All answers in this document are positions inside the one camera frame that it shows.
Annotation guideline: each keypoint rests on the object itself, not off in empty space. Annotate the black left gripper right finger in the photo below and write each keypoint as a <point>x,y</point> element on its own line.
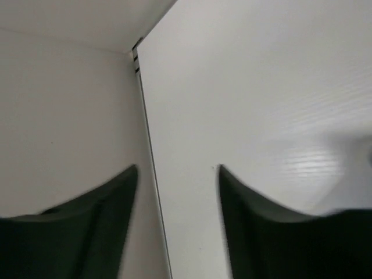
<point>267,240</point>

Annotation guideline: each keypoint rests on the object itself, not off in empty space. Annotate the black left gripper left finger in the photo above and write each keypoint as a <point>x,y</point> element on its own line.
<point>80,238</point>

